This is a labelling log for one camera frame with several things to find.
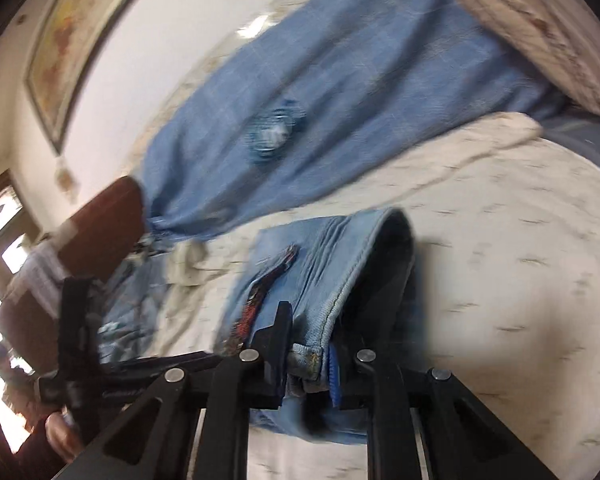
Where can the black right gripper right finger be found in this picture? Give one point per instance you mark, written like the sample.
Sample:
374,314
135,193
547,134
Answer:
425,425

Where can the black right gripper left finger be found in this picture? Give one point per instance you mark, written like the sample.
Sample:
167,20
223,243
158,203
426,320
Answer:
193,425

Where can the light blue denim jeans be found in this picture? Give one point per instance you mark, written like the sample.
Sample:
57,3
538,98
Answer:
350,277

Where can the person's left hand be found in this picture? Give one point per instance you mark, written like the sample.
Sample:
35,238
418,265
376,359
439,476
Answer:
62,437

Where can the grey-blue patterned blanket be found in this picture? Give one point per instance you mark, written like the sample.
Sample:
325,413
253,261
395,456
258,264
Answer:
133,299

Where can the brown armchair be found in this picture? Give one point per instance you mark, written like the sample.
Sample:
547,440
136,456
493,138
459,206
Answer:
90,244

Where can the cream leaf-print bedsheet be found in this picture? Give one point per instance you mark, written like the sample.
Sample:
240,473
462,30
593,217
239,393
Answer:
506,212

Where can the blue plaid cushion cover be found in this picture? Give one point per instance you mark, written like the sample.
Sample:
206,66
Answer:
334,90

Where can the striped beige pillow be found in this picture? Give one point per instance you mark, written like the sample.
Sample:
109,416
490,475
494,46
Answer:
560,37

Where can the framed wall painting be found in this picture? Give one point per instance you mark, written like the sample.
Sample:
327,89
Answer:
69,38

